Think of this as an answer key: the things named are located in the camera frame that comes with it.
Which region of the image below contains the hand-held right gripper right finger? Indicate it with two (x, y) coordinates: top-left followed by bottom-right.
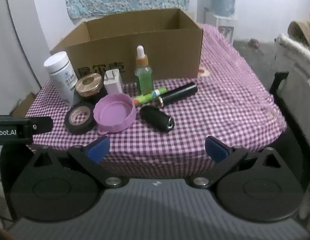
(189, 135), (282, 188)

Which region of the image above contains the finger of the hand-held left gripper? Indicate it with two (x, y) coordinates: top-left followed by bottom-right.
(0, 116), (54, 135)

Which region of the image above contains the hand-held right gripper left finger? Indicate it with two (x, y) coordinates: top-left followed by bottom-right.
(30, 135), (124, 188)

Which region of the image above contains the black tape roll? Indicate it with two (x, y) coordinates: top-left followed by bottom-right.
(65, 102), (97, 135)

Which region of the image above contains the purple plastic lid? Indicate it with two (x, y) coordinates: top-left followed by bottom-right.
(93, 92), (136, 135)

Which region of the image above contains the white plastic bottle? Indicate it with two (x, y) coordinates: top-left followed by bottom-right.
(44, 51), (79, 106)

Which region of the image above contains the gold-lidded black jar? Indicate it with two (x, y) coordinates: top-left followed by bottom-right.
(74, 72), (107, 105)

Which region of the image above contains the short black cylinder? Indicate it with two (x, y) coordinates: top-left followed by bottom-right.
(139, 105), (175, 132)

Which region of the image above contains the white charger plug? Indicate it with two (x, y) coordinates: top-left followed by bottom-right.
(103, 70), (123, 94)

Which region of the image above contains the long black lipstick tube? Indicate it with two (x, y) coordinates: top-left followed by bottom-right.
(159, 82), (198, 108)

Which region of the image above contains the green patterned tube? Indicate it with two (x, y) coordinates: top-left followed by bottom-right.
(133, 86), (168, 106)

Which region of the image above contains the green dropper bottle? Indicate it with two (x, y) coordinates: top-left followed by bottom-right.
(134, 45), (154, 95)

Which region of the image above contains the brown cardboard box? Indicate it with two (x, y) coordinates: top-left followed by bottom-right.
(50, 8), (204, 85)

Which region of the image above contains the purple checkered tablecloth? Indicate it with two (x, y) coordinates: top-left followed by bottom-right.
(25, 22), (288, 178)

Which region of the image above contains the white water dispenser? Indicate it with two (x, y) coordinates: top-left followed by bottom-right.
(204, 11), (238, 43)

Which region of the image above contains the white fleece covered chair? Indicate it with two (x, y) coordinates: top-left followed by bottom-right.
(271, 32), (310, 100)

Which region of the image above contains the beige jacket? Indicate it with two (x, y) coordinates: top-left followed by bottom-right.
(287, 20), (310, 48)

